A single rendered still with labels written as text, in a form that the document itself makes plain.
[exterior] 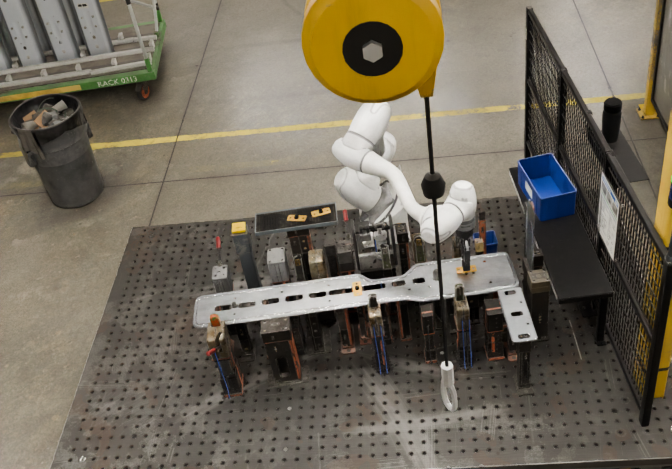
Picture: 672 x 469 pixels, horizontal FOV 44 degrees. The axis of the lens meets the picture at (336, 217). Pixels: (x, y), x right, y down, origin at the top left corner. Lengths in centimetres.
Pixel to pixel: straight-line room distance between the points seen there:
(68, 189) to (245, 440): 311
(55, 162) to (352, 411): 324
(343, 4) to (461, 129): 538
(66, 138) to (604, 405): 391
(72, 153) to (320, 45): 520
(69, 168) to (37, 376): 160
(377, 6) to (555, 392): 284
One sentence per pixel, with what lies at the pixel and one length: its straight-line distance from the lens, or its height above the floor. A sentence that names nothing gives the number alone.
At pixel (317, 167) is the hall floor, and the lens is 598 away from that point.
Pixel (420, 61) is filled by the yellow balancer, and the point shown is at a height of 305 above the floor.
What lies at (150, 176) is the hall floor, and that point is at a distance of 633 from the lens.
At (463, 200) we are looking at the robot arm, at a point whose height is 144.
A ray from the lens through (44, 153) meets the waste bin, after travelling 597.
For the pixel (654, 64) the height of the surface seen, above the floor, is 42.
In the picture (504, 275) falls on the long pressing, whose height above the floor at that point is 100.
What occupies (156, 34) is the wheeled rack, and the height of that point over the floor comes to 30.
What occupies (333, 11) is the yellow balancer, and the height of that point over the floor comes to 312.
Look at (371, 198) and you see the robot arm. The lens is 412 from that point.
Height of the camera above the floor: 348
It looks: 39 degrees down
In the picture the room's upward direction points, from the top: 10 degrees counter-clockwise
